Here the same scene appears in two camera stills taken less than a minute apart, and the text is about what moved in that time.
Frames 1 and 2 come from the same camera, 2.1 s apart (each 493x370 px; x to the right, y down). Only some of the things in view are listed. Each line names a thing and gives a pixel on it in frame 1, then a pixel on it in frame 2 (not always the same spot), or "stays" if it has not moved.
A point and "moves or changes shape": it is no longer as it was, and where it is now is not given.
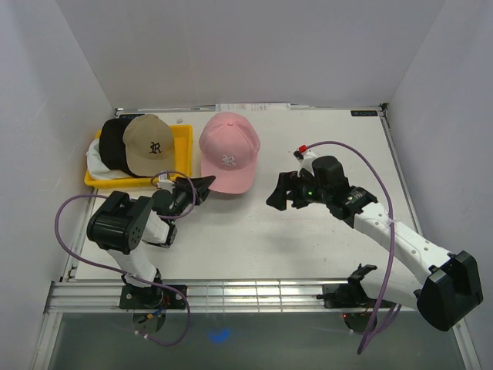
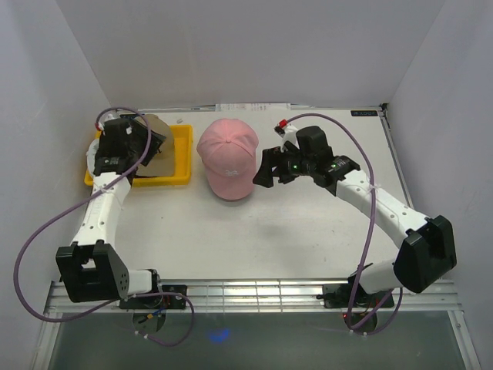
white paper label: (253, 107) stays
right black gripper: (278, 198) to (273, 158)
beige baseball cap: (149, 146) stays
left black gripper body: (183, 196) to (137, 148)
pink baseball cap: (229, 144) moves or changes shape
